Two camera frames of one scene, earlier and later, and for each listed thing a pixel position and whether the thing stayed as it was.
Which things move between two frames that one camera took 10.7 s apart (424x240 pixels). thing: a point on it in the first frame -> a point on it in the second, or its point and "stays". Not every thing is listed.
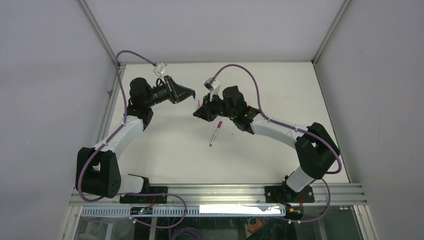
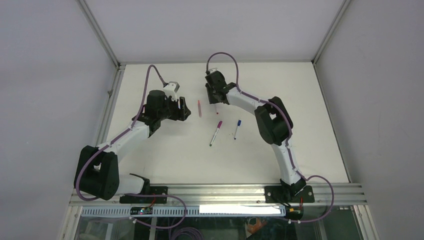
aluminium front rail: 236,196 stays
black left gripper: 176,93 -> 180,114
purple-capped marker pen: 215,134 stays
